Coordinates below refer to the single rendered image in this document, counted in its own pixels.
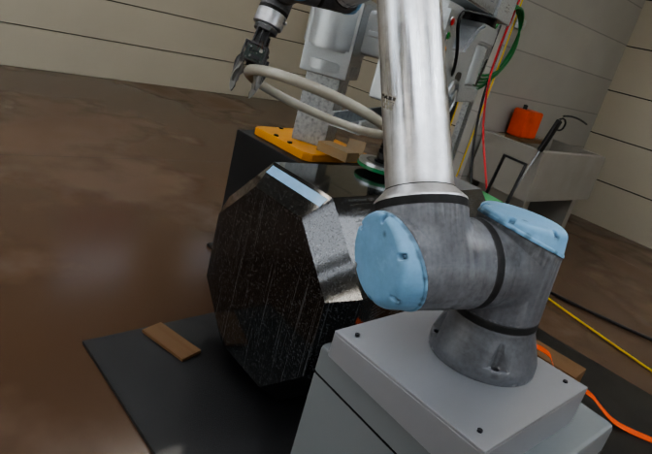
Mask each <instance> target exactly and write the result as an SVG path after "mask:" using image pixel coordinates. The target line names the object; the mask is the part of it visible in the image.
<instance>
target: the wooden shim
mask: <svg viewBox="0 0 652 454"><path fill-rule="evenodd" d="M142 333H144V334H145V335H146V336H148V337H149V338H150V339H152V340H153V341H155V342H156V343H158V344H159V345H160V346H162V347H163V348H164V349H166V350H167V351H168V352H170V353H171V354H173V355H174V356H175V357H177V358H178V359H179V360H181V361H182V362H183V361H185V360H187V359H189V358H191V357H193V356H195V355H197V354H199V353H201V349H199V348H198V347H196V346H195V345H194V344H192V343H191V342H189V341H188V340H186V339H185V338H183V337H182V336H180V335H179V334H178V333H176V332H175V331H173V330H172V329H170V328H169V327H168V326H166V325H165V324H163V323H162V322H159V323H157V324H154V325H152V326H149V327H147V328H145V329H143V330H142Z"/></svg>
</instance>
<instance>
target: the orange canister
mask: <svg viewBox="0 0 652 454"><path fill-rule="evenodd" d="M542 118H543V114H542V113H539V112H536V111H533V110H529V109H528V105H524V106H523V108H515V110H514V112H513V115H512V118H511V121H510V123H509V125H508V128H507V130H506V132H507V133H508V134H507V133H506V132H502V133H505V137H507V138H510V139H513V140H514V141H517V142H520V143H530V144H539V145H540V144H541V142H542V140H539V139H536V138H535V136H536V134H537V131H538V128H539V125H540V123H541V120H542Z"/></svg>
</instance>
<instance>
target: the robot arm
mask: <svg viewBox="0 0 652 454"><path fill-rule="evenodd" d="M368 1H370V0H261V2H260V4H259V6H258V8H257V11H256V13H255V16H254V18H253V20H254V21H255V24H254V28H255V29H256V31H255V34H254V36H253V39H252V40H249V39H245V42H244V45H243V48H242V50H241V53H240V54H238V55H237V57H236V59H235V61H234V67H233V71H232V74H231V78H230V83H229V86H230V91H232V90H233V88H234V87H235V86H236V82H237V81H238V80H239V76H240V74H242V73H243V72H244V68H245V65H244V62H246V63H245V64H246V65H248V64H259V65H265V66H269V64H270V63H269V62H267V59H269V56H268V55H269V53H270V51H269V43H270V41H271V39H270V38H269V36H270V37H274V38H275V37H276V36H277V33H281V31H282V29H283V25H285V26H286V25H287V22H286V20H287V18H288V16H289V13H290V11H291V9H292V6H293V5H294V4H296V3H299V4H304V5H308V6H312V7H317V8H321V9H325V10H329V11H334V12H338V13H341V14H343V15H354V14H356V13H357V11H359V9H360V8H361V6H362V4H363V3H365V2H368ZM376 3H377V26H378V47H379V70H380V91H381V112H382V135H383V156H384V178H385V189H384V192H383V193H382V194H381V195H380V196H379V197H378V198H377V199H376V200H375V202H374V212H372V213H370V214H368V215H367V216H366V217H365V218H364V219H363V221H362V224H363V225H361V226H360V227H359V228H358V231H357V235H356V240H355V262H356V263H357V268H356V271H357V275H358V277H359V280H360V283H361V285H362V287H363V289H364V291H365V293H366V294H367V296H368V297H369V298H370V299H371V300H372V301H374V303H375V304H376V305H378V306H379V307H381V308H386V309H395V310H403V311H409V312H412V311H417V310H443V312H442V313H441V314H440V316H439V317H438V318H437V319H436V321H435V322H434V323H433V325H432V328H431V331H430V334H429V344H430V347H431V349H432V350H433V352H434V353H435V354H436V355H437V357H438V358H439V359H440V360H442V361H443V362H444V363H445V364H446V365H447V366H448V367H449V368H451V369H452V370H454V371H456V372H457V373H460V374H462V375H464V376H466V377H468V378H471V379H473V380H476V381H479V382H482V383H485V384H489V385H494V386H500V387H518V386H522V385H525V384H527V383H529V382H530V381H531V380H532V379H533V377H534V374H535V372H536V369H537V365H538V354H537V337H536V332H537V329H538V324H539V322H540V320H541V317H542V314H543V312H544V309H545V306H546V303H547V301H548V298H549V295H550V292H551V290H552V287H553V284H554V282H555V279H556V276H557V274H558V272H559V269H560V266H561V263H562V261H563V258H565V255H564V254H565V250H566V246H567V242H568V238H569V237H568V234H567V232H566V230H565V229H564V228H562V227H561V226H560V225H559V224H557V223H555V222H553V221H552V220H550V219H548V218H546V217H543V216H541V215H539V214H537V213H534V212H532V211H527V210H525V209H522V208H519V207H515V206H513V205H510V204H506V203H500V202H496V201H484V202H482V203H481V205H480V207H479V208H478V209H477V210H478V212H477V216H476V217H470V207H469V198H468V196H467V195H465V194H464V193H463V192H462V191H460V190H459V189H458V188H457V187H456V186H455V183H454V169H453V155H452V141H451V127H450V113H449V99H448V85H447V71H446V57H445V42H444V29H443V14H442V1H441V0H376Z"/></svg>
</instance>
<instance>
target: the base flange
mask: <svg viewBox="0 0 652 454"><path fill-rule="evenodd" d="M293 129H294V128H283V127H268V126H257V127H256V128H255V132H254V134H255V135H257V136H258V137H260V138H262V139H264V140H266V141H268V142H269V143H271V144H273V145H275V146H278V147H280V148H281V149H283V150H285V151H287V152H289V153H291V154H292V155H294V156H296V157H298V158H300V159H302V160H305V161H309V162H338V163H345V162H342V161H341V160H339V159H337V158H334V157H332V156H330V155H328V154H325V153H323V152H321V151H319V150H316V148H317V146H314V145H311V144H308V143H305V142H302V141H299V140H296V139H292V133H293ZM334 143H336V144H339V145H341V146H345V147H346V146H347V144H344V143H342V142H340V141H338V140H336V139H334Z"/></svg>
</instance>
